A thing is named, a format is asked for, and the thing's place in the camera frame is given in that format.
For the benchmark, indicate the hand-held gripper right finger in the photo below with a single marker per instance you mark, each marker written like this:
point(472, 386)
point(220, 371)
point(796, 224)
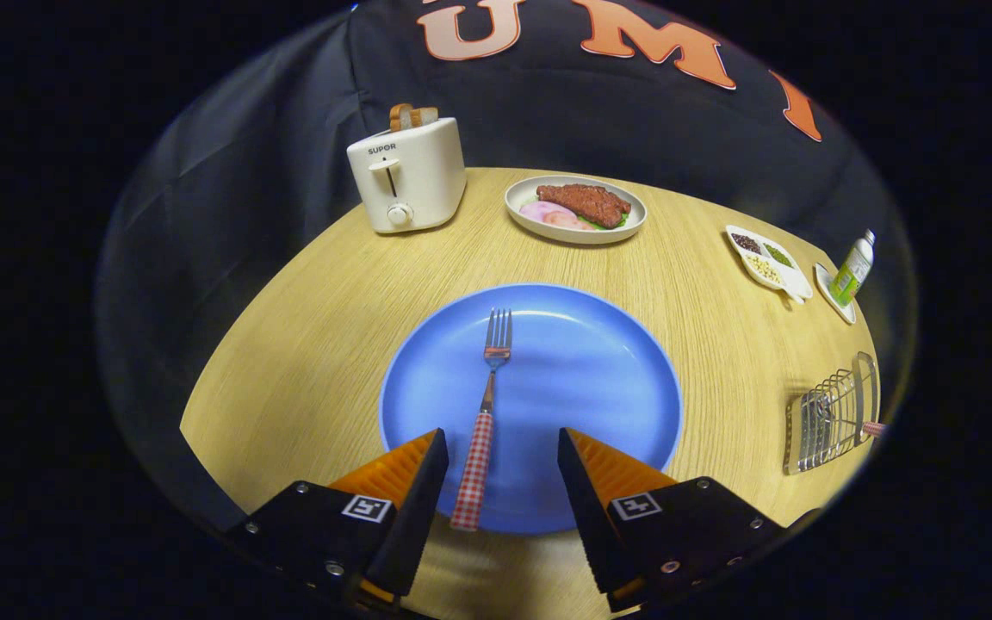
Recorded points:
point(591, 508)

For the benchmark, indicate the green lettuce leaf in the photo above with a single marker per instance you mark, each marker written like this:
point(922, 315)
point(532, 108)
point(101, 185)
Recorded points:
point(612, 224)

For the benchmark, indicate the brown steak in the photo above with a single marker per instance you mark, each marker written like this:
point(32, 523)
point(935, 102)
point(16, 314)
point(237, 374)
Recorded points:
point(586, 202)

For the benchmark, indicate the white divided dish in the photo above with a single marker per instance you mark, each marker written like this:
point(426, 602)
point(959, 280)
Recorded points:
point(797, 282)

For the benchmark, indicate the silver bottle green label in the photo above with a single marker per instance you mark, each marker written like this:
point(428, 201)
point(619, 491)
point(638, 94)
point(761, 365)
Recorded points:
point(851, 274)

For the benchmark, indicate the blue round plate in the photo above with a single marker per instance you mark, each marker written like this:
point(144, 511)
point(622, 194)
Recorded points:
point(582, 370)

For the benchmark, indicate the black backdrop cloth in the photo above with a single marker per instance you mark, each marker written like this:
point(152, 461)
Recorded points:
point(289, 129)

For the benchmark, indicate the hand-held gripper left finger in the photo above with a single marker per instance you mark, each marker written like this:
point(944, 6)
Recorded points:
point(414, 508)

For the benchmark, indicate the small white coaster dish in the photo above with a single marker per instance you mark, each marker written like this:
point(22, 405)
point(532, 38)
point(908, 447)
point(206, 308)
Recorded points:
point(832, 303)

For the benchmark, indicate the green beans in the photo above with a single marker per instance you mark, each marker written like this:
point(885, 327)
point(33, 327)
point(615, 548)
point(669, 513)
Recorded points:
point(778, 255)

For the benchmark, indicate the pink ham slice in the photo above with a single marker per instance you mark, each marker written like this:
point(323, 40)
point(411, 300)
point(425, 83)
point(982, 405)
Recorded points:
point(563, 220)
point(535, 210)

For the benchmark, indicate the metal cutlery rack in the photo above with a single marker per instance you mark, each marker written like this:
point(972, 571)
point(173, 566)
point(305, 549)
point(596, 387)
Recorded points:
point(806, 430)

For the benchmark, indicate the cream white toaster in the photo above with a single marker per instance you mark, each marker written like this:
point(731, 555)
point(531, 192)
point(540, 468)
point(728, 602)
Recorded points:
point(427, 172)

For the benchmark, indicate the yellow beans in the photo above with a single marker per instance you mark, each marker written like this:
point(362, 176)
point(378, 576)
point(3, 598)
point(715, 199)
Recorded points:
point(763, 269)

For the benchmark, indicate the grey oval food plate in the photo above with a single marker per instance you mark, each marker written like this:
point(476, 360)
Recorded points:
point(565, 235)

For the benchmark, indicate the brown bread slice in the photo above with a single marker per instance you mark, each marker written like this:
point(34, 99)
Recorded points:
point(427, 117)
point(399, 117)

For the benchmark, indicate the dark brown beans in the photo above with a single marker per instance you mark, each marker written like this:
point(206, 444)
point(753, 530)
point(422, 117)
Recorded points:
point(746, 243)

